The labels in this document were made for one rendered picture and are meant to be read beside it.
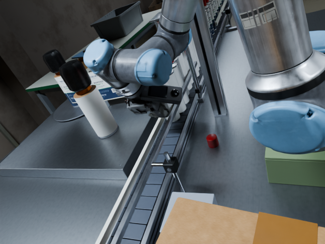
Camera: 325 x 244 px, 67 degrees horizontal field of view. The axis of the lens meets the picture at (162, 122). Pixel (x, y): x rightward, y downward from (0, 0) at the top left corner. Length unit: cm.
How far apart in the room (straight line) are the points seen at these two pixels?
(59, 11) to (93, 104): 357
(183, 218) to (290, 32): 26
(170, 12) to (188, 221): 42
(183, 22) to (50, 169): 71
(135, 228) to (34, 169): 57
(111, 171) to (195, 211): 55
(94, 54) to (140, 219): 39
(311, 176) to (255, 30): 39
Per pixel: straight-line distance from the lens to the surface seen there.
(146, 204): 65
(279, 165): 62
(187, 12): 56
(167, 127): 71
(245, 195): 65
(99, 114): 91
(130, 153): 82
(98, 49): 57
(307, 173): 64
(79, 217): 82
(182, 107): 88
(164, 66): 51
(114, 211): 63
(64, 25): 436
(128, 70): 52
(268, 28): 36
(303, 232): 27
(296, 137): 41
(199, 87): 90
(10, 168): 119
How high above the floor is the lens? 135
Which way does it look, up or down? 32 degrees down
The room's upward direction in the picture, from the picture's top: 23 degrees counter-clockwise
